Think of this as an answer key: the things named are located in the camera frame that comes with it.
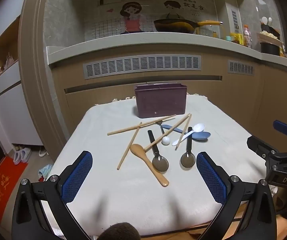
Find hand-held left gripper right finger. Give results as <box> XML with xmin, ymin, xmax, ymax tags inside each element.
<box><xmin>196</xmin><ymin>151</ymin><xmax>277</xmax><ymax>240</ymax></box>

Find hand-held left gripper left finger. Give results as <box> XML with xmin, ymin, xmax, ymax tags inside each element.
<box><xmin>12</xmin><ymin>151</ymin><xmax>93</xmax><ymax>240</ymax></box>

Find wooden chopstick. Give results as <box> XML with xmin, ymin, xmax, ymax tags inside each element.
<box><xmin>143</xmin><ymin>113</ymin><xmax>191</xmax><ymax>152</ymax></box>
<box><xmin>107</xmin><ymin>114</ymin><xmax>177</xmax><ymax>136</ymax></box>
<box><xmin>175</xmin><ymin>115</ymin><xmax>192</xmax><ymax>151</ymax></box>
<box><xmin>117</xmin><ymin>122</ymin><xmax>143</xmax><ymax>171</ymax></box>

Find purple plastic utensil holder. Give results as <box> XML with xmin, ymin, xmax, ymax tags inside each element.
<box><xmin>134</xmin><ymin>84</ymin><xmax>187</xmax><ymax>119</ymax></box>

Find teal patterned floor cloth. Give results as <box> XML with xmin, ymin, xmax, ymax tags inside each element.
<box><xmin>39</xmin><ymin>164</ymin><xmax>54</xmax><ymax>182</ymax></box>

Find cream table cloth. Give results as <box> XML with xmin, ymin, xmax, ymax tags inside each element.
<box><xmin>41</xmin><ymin>94</ymin><xmax>271</xmax><ymax>237</ymax></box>

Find blue plastic spoon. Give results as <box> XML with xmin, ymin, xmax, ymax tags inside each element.
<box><xmin>162</xmin><ymin>124</ymin><xmax>211</xmax><ymax>140</ymax></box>

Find white plastic spoon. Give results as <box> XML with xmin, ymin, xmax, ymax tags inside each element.
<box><xmin>172</xmin><ymin>123</ymin><xmax>205</xmax><ymax>147</ymax></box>

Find wooden kitchen cabinet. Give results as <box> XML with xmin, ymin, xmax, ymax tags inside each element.
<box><xmin>49</xmin><ymin>50</ymin><xmax>287</xmax><ymax>165</ymax></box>

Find wooden spoon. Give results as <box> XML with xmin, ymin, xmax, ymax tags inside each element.
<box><xmin>130</xmin><ymin>144</ymin><xmax>169</xmax><ymax>187</ymax></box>

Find grey slippers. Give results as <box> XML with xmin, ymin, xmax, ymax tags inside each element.
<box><xmin>14</xmin><ymin>147</ymin><xmax>33</xmax><ymax>165</ymax></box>

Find small grey vent grille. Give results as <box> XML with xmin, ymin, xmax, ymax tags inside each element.
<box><xmin>228</xmin><ymin>60</ymin><xmax>255</xmax><ymax>75</ymax></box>

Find red door mat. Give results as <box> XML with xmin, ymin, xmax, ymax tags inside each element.
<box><xmin>0</xmin><ymin>156</ymin><xmax>29</xmax><ymax>224</ymax></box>

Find black pot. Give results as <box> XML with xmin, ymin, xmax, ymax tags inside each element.
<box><xmin>260</xmin><ymin>42</ymin><xmax>281</xmax><ymax>56</ymax></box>

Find orange-capped bottle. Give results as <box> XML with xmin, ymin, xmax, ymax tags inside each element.
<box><xmin>242</xmin><ymin>25</ymin><xmax>253</xmax><ymax>48</ymax></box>

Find yellow packet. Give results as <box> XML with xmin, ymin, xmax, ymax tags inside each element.
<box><xmin>230</xmin><ymin>32</ymin><xmax>244</xmax><ymax>44</ymax></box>

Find white shelf cabinet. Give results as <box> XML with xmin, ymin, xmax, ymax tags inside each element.
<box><xmin>0</xmin><ymin>10</ymin><xmax>44</xmax><ymax>160</ymax></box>

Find black holder with white spoons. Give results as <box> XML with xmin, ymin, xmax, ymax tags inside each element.
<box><xmin>260</xmin><ymin>17</ymin><xmax>274</xmax><ymax>33</ymax></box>

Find large grey vent grille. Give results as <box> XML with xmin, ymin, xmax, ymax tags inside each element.
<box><xmin>83</xmin><ymin>54</ymin><xmax>201</xmax><ymax>80</ymax></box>

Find white kitchen countertop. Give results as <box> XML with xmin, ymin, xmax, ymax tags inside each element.
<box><xmin>46</xmin><ymin>31</ymin><xmax>287</xmax><ymax>67</ymax></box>

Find beige door frame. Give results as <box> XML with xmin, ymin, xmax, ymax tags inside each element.
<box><xmin>20</xmin><ymin>0</ymin><xmax>70</xmax><ymax>150</ymax></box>

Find black wok with yellow handle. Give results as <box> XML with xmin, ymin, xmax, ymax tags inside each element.
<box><xmin>153</xmin><ymin>19</ymin><xmax>224</xmax><ymax>34</ymax></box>

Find cartoon couple wall decal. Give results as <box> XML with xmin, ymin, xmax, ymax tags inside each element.
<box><xmin>85</xmin><ymin>0</ymin><xmax>216</xmax><ymax>40</ymax></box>

